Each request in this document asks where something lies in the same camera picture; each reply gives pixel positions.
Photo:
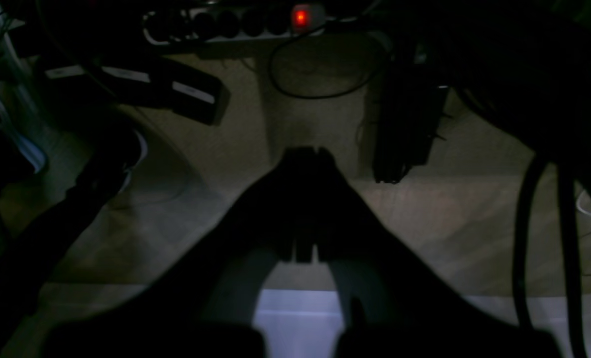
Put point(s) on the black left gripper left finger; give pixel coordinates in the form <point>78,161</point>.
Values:
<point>203,305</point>

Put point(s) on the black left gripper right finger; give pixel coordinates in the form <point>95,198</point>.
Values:
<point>395,305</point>

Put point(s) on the black power adapter brick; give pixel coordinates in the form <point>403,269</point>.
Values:
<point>413,98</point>

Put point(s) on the white power strip red switch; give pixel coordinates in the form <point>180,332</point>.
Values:
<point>230,22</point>

